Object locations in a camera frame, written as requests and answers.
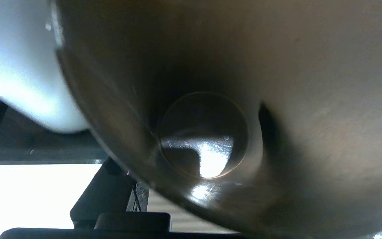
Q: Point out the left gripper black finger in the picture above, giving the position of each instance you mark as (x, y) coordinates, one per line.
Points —
(108, 192)

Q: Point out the black cup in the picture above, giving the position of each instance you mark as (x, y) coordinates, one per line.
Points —
(310, 83)

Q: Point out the black box with white lid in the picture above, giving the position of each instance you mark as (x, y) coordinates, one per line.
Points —
(28, 192)

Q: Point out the grey cup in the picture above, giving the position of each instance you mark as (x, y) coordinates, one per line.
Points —
(18, 59)

